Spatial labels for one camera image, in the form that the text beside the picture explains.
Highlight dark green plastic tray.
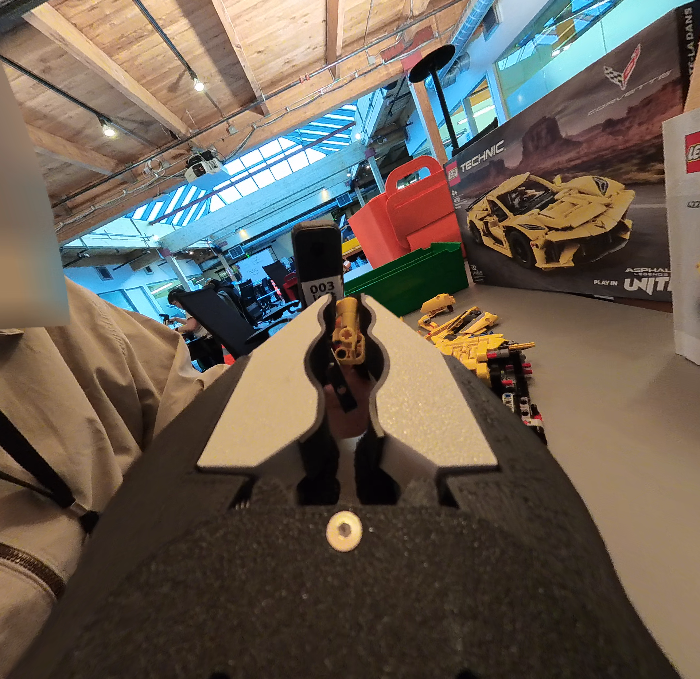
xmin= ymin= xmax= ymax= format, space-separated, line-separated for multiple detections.
xmin=343 ymin=241 xmax=470 ymax=319

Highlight person's left hand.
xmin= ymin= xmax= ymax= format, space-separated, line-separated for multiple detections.
xmin=323 ymin=362 xmax=374 ymax=441

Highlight large yellow car panel part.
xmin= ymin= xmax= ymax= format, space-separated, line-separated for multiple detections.
xmin=418 ymin=306 xmax=500 ymax=342

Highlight red plastic bin with handle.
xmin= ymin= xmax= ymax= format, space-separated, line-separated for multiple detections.
xmin=347 ymin=155 xmax=467 ymax=271

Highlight dark toy car box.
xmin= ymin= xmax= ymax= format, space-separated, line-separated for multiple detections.
xmin=444 ymin=1 xmax=700 ymax=303

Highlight silver ventilation duct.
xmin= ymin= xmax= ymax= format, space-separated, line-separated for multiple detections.
xmin=451 ymin=0 xmax=510 ymax=57

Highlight partly built toy car model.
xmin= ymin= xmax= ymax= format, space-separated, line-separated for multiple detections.
xmin=432 ymin=331 xmax=549 ymax=446

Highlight black rod with round disc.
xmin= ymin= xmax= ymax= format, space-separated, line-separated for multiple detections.
xmin=408 ymin=44 xmax=461 ymax=154

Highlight grey desk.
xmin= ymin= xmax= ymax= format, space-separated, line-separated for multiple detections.
xmin=399 ymin=282 xmax=700 ymax=679

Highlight skylight windows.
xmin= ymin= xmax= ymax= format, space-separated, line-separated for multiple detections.
xmin=126 ymin=104 xmax=359 ymax=227

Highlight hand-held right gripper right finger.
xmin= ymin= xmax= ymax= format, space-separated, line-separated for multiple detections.
xmin=354 ymin=294 xmax=500 ymax=506

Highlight white ceiling projector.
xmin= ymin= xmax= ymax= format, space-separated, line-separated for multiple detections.
xmin=183 ymin=151 xmax=229 ymax=183

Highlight yellow curved fender assembly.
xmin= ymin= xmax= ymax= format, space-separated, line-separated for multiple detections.
xmin=325 ymin=297 xmax=366 ymax=414

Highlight instruction booklet with yellow car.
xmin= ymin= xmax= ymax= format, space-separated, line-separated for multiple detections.
xmin=662 ymin=107 xmax=700 ymax=366

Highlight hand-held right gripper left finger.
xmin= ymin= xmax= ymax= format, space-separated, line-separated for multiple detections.
xmin=196 ymin=295 xmax=341 ymax=506

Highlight black office chair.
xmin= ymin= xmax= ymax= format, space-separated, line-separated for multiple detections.
xmin=175 ymin=285 xmax=303 ymax=358

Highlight black shoulder strap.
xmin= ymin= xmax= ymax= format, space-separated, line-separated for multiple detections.
xmin=0 ymin=411 xmax=100 ymax=536

